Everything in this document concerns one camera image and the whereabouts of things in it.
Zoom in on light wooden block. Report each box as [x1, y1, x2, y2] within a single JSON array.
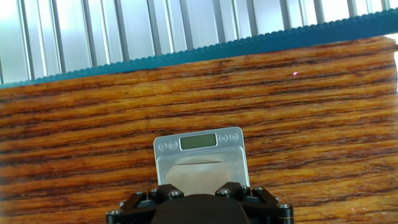
[[165, 161, 231, 196]]

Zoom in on silver digital pocket scale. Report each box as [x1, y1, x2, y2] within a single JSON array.
[[152, 126, 251, 197]]

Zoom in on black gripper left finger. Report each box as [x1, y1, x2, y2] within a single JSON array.
[[105, 183, 185, 224]]

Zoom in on wood grain vinyl mat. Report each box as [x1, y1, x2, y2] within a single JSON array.
[[0, 35, 398, 224]]

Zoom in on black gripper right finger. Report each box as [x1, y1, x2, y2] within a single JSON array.
[[216, 182, 294, 224]]

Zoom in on blue foam mat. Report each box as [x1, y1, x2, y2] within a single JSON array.
[[0, 7, 398, 90]]

